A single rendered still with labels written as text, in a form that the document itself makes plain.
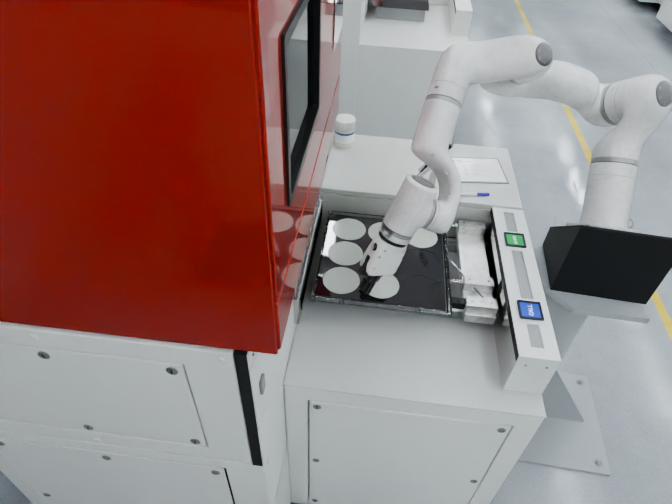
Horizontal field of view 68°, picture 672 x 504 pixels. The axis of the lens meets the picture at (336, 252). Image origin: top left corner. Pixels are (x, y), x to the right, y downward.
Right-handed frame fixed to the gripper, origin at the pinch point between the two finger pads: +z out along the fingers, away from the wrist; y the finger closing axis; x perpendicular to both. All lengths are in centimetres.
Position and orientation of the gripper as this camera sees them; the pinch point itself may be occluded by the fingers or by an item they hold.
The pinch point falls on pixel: (366, 285)
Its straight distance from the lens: 132.2
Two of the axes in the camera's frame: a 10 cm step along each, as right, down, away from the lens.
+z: -3.9, 8.0, 4.5
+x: -5.2, -6.0, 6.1
